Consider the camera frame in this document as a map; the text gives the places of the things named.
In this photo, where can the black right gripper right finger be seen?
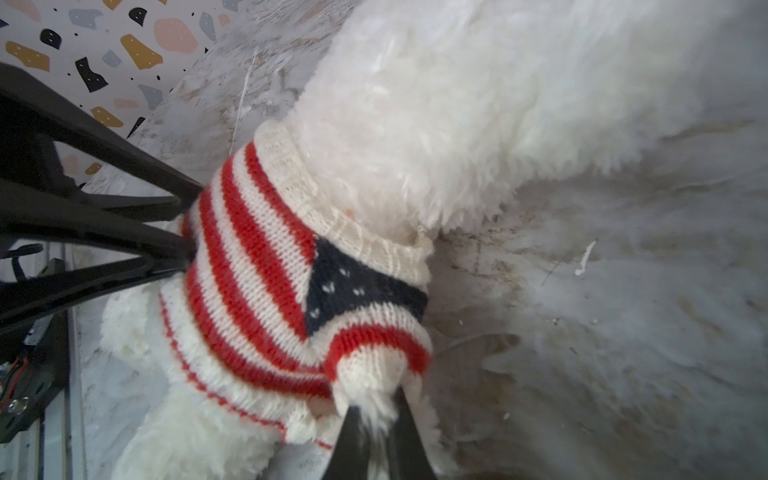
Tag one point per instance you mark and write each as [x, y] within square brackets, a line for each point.
[405, 452]

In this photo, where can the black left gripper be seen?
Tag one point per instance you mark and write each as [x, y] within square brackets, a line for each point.
[110, 242]

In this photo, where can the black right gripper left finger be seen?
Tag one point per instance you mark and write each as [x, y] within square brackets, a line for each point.
[350, 456]

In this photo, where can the red white striped knit sweater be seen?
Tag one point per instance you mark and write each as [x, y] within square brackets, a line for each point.
[291, 310]

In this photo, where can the white plush teddy bear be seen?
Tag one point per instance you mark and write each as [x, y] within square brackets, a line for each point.
[423, 117]

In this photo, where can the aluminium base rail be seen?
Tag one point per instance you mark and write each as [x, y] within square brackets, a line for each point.
[41, 419]

